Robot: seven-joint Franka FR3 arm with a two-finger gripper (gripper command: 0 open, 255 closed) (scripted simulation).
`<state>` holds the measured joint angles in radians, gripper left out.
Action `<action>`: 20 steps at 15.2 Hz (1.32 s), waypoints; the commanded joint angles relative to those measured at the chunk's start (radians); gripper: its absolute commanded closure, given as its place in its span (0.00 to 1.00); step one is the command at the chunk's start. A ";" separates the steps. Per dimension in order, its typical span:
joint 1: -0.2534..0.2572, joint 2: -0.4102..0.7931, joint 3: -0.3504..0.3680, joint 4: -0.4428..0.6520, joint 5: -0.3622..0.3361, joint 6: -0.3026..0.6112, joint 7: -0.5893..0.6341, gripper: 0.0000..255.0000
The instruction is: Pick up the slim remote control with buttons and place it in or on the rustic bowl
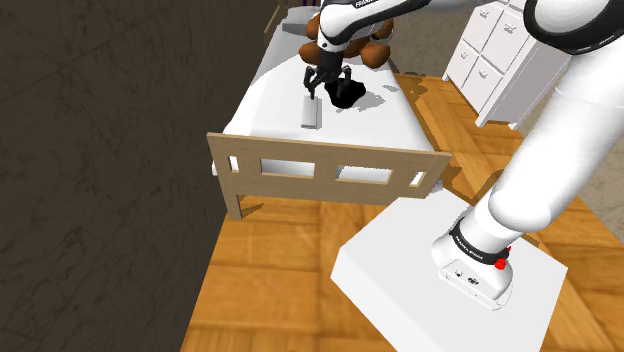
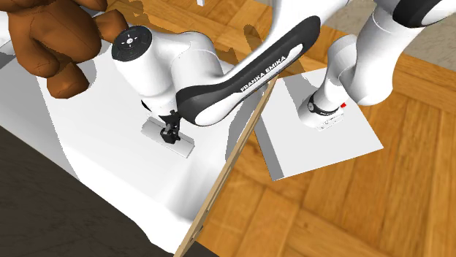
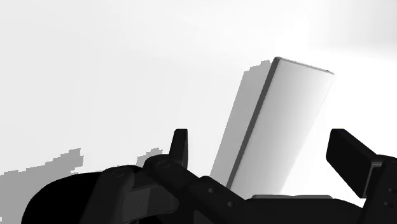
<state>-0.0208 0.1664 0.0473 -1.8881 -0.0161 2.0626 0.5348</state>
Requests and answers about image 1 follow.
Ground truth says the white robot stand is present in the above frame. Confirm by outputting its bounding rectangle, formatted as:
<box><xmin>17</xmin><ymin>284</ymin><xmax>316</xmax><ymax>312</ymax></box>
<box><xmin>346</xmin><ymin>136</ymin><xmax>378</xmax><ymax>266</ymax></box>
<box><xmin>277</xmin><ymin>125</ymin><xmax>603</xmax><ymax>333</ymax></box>
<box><xmin>330</xmin><ymin>194</ymin><xmax>570</xmax><ymax>352</ymax></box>

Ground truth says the black rounded object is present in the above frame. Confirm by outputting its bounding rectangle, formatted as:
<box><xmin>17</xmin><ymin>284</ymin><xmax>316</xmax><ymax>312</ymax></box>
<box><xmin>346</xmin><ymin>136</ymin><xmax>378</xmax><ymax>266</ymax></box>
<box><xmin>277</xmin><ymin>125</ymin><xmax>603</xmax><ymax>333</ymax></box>
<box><xmin>323</xmin><ymin>77</ymin><xmax>368</xmax><ymax>110</ymax></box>

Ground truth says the white pillow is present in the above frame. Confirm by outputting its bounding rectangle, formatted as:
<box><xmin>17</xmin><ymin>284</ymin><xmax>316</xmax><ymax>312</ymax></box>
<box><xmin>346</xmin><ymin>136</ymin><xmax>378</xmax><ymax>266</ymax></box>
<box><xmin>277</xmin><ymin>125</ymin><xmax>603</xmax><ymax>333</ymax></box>
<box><xmin>280</xmin><ymin>6</ymin><xmax>321</xmax><ymax>37</ymax></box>

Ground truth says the white chest of drawers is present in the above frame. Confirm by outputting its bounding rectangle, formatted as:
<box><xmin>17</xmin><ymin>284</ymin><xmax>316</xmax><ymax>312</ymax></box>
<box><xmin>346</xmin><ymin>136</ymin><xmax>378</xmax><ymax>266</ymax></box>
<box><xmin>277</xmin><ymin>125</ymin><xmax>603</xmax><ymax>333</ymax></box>
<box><xmin>441</xmin><ymin>0</ymin><xmax>573</xmax><ymax>131</ymax></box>

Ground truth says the wooden bed with white mattress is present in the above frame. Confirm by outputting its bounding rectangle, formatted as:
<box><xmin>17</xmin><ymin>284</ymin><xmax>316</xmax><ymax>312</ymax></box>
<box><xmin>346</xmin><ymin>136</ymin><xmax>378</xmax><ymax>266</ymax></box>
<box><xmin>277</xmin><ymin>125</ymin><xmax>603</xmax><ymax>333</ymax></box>
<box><xmin>206</xmin><ymin>0</ymin><xmax>454</xmax><ymax>221</ymax></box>

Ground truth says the grey flat remote control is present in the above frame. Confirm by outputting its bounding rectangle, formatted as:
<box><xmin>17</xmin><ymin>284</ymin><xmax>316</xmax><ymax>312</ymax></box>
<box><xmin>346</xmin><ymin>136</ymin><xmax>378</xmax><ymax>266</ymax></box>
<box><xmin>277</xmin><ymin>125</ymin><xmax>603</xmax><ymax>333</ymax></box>
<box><xmin>300</xmin><ymin>94</ymin><xmax>323</xmax><ymax>131</ymax></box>

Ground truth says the brown teddy bear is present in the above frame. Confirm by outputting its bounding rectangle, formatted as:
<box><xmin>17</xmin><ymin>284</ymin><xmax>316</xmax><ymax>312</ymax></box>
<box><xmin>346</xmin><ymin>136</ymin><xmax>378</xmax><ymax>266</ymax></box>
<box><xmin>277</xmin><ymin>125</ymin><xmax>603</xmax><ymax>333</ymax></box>
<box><xmin>297</xmin><ymin>11</ymin><xmax>396</xmax><ymax>68</ymax></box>

